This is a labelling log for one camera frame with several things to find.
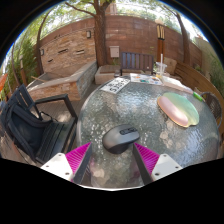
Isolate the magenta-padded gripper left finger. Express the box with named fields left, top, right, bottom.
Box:
left=40, top=142, right=93, bottom=185

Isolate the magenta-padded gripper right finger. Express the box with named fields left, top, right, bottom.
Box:
left=132, top=142, right=184, bottom=186

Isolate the dark grey computer mouse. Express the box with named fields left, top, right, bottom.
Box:
left=102, top=124, right=141, bottom=155

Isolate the pastel green pink mouse pad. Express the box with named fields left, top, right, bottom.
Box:
left=156, top=92, right=200, bottom=128

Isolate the black slatted chair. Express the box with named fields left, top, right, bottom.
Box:
left=0, top=84, right=79, bottom=164

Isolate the black backpack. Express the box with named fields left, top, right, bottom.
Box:
left=0, top=99, right=58, bottom=158

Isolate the brown wicker chair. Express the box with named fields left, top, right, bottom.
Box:
left=199, top=91, right=224, bottom=131

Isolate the low stone raised bed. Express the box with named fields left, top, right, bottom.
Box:
left=26, top=59, right=98, bottom=102

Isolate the colourful sticker sheet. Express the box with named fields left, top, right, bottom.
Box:
left=129, top=73, right=163, bottom=86

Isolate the white license plate sign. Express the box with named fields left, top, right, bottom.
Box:
left=99, top=77, right=131, bottom=95

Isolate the curved wooden bench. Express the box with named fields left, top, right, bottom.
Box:
left=174, top=61, right=224, bottom=134

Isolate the clear plastic cup with straw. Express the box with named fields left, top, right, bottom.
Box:
left=155, top=53, right=168, bottom=79

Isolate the pale stone block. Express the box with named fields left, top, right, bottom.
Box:
left=94, top=64, right=122, bottom=85

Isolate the dark wooden slatted chair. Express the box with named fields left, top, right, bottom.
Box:
left=119, top=51, right=155, bottom=77

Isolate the slender curved tree trunk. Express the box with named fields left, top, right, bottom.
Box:
left=166, top=6, right=191, bottom=66

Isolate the forked tree trunk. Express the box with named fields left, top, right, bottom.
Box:
left=64, top=0, right=116, bottom=68

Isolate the grey wall utility box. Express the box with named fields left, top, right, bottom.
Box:
left=109, top=45, right=120, bottom=59

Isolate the tall wooden lamp post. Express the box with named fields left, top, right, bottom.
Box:
left=155, top=19, right=166, bottom=64

